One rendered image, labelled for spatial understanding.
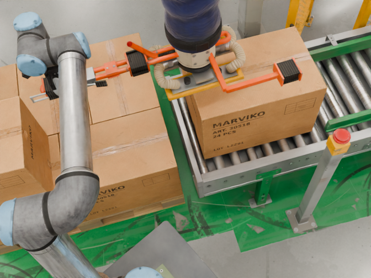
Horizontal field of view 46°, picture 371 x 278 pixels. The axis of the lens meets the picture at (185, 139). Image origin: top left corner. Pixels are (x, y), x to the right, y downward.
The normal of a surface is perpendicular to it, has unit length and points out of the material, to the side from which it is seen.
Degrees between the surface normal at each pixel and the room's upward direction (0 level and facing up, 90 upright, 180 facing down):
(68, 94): 5
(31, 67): 90
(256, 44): 0
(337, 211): 0
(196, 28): 79
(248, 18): 90
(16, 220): 21
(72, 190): 16
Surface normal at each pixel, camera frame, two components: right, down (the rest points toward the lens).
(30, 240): 0.21, 0.74
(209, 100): -0.07, -0.49
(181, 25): -0.40, 0.65
